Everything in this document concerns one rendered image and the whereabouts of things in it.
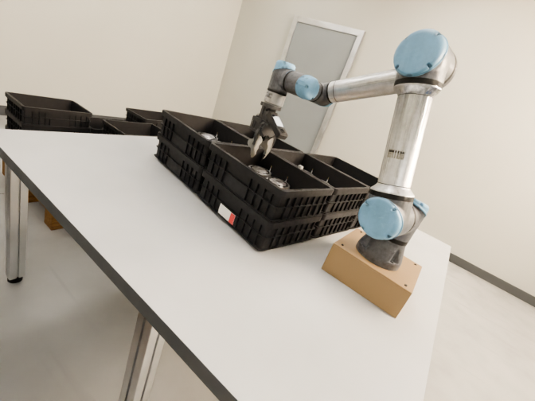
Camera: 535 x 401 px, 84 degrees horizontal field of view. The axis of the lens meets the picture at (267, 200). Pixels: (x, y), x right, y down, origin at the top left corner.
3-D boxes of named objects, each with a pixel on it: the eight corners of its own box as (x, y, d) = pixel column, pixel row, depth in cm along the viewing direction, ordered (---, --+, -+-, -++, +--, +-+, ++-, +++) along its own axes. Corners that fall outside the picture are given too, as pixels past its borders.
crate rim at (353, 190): (369, 192, 130) (371, 188, 129) (333, 195, 108) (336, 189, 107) (303, 157, 153) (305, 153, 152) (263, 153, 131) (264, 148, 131)
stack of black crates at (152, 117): (155, 155, 301) (164, 112, 285) (173, 168, 288) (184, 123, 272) (117, 156, 268) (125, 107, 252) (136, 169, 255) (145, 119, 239)
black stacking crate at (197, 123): (255, 172, 135) (263, 149, 131) (201, 170, 113) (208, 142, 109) (209, 141, 158) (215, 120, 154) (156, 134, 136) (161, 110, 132)
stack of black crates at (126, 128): (142, 174, 251) (152, 123, 234) (164, 190, 237) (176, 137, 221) (94, 177, 218) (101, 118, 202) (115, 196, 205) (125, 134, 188)
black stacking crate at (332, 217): (349, 231, 137) (360, 209, 133) (312, 241, 116) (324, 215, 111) (289, 192, 161) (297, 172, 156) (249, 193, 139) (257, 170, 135)
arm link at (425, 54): (411, 241, 86) (462, 43, 77) (392, 248, 75) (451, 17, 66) (372, 229, 94) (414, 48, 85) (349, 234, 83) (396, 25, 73)
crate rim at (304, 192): (333, 195, 108) (336, 189, 107) (279, 199, 86) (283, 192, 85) (263, 153, 131) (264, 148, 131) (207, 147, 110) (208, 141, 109)
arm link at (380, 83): (466, 56, 86) (320, 84, 118) (458, 41, 77) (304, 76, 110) (461, 96, 86) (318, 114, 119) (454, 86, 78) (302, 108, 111)
